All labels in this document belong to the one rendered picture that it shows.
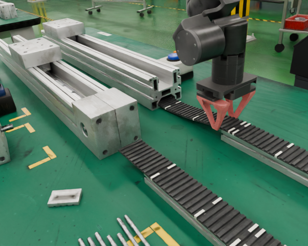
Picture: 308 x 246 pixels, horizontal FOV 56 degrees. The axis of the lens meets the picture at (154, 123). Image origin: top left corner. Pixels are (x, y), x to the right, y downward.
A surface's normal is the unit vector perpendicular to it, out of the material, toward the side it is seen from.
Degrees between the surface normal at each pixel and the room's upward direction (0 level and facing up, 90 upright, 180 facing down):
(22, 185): 0
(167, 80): 90
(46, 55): 90
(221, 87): 0
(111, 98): 0
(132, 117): 90
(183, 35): 89
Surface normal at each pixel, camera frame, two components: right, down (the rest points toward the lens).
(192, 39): -0.82, 0.34
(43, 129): -0.08, -0.85
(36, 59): 0.59, 0.37
